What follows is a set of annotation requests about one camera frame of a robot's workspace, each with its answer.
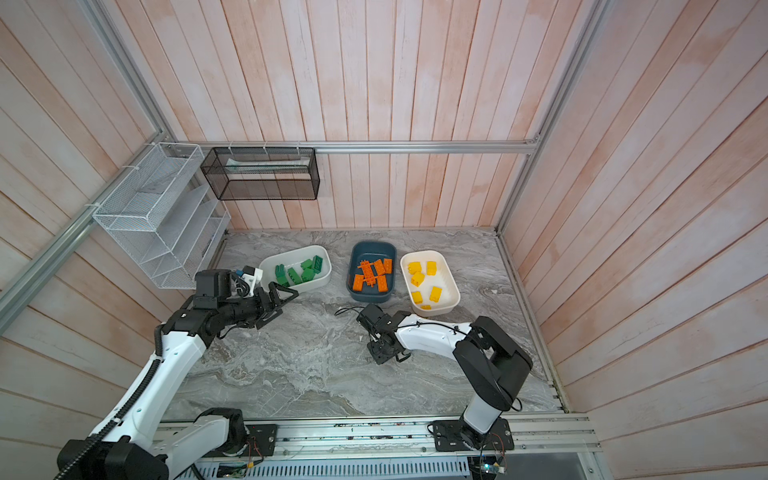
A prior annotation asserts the left white bin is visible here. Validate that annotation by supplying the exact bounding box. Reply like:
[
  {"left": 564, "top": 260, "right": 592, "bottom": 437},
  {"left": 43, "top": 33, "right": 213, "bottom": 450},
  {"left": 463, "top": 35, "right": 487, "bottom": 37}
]
[{"left": 259, "top": 245, "right": 332, "bottom": 293}]

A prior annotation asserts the white bin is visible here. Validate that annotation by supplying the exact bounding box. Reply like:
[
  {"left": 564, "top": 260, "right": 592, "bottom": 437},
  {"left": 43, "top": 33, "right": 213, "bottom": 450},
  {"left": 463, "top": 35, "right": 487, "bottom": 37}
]
[
  {"left": 400, "top": 250, "right": 461, "bottom": 317},
  {"left": 259, "top": 245, "right": 332, "bottom": 293}
]

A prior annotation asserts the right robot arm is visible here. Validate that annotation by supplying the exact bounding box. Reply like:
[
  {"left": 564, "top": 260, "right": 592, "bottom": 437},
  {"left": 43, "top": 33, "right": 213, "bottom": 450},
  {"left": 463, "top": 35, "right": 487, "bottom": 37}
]
[{"left": 356, "top": 304, "right": 533, "bottom": 443}]

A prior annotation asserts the long orange lego plate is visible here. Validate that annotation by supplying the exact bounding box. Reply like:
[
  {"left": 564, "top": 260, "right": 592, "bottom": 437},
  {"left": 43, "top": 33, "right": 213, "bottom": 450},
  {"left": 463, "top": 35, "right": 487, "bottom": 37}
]
[{"left": 358, "top": 260, "right": 378, "bottom": 287}]

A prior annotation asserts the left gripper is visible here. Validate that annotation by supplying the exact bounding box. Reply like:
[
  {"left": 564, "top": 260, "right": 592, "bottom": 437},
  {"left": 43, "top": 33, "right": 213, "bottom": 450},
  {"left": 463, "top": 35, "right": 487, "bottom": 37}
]
[{"left": 219, "top": 281, "right": 299, "bottom": 329}]

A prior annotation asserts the black corrugated cable left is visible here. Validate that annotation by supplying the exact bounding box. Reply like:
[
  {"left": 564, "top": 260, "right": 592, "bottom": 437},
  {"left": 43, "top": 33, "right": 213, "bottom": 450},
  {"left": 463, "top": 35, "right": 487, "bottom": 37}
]
[{"left": 50, "top": 323, "right": 166, "bottom": 480}]

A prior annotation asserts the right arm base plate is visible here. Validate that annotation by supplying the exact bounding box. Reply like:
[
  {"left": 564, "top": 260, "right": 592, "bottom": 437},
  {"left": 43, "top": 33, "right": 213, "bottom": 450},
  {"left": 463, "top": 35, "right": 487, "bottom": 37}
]
[{"left": 427, "top": 418, "right": 514, "bottom": 452}]

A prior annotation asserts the right white bin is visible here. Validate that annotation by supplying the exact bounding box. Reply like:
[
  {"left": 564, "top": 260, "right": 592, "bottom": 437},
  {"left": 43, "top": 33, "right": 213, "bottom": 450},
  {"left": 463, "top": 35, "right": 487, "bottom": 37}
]
[{"left": 400, "top": 250, "right": 461, "bottom": 317}]

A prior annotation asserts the green long lego brick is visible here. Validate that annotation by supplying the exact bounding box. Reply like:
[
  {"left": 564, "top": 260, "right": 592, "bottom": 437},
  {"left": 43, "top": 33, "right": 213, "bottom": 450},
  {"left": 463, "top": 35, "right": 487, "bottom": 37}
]
[{"left": 312, "top": 255, "right": 323, "bottom": 274}]

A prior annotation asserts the white wire shelf rack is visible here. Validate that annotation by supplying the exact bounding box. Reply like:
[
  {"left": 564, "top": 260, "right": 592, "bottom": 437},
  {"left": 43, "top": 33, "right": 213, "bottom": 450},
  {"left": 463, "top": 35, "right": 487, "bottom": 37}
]
[{"left": 94, "top": 143, "right": 231, "bottom": 290}]

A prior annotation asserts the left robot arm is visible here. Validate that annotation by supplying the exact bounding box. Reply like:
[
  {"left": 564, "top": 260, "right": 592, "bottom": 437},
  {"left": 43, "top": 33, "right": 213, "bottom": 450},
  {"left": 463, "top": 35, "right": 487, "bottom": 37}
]
[{"left": 57, "top": 266, "right": 299, "bottom": 479}]

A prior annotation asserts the yellow lego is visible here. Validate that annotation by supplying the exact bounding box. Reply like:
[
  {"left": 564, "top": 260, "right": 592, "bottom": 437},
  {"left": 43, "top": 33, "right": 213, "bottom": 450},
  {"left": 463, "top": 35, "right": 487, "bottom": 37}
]
[{"left": 411, "top": 272, "right": 425, "bottom": 287}]

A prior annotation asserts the dark teal bin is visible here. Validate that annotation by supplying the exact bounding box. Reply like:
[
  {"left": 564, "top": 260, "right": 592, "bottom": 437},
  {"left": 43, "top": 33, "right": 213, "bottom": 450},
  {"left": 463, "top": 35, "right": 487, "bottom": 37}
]
[{"left": 346, "top": 241, "right": 396, "bottom": 303}]

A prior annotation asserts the black mesh basket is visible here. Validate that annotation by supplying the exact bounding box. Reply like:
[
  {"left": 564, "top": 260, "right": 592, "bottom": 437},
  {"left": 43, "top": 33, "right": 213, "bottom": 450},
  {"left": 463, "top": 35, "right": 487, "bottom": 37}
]
[{"left": 201, "top": 146, "right": 321, "bottom": 201}]

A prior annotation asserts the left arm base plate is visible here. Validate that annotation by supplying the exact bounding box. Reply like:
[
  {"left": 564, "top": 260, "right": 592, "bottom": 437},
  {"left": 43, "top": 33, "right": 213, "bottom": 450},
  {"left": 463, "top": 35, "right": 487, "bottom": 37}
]
[{"left": 219, "top": 424, "right": 278, "bottom": 459}]

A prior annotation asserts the aluminium front rail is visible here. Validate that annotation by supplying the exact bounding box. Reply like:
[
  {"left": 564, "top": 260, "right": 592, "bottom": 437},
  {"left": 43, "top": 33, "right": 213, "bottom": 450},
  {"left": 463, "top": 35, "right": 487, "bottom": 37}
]
[{"left": 152, "top": 413, "right": 603, "bottom": 466}]

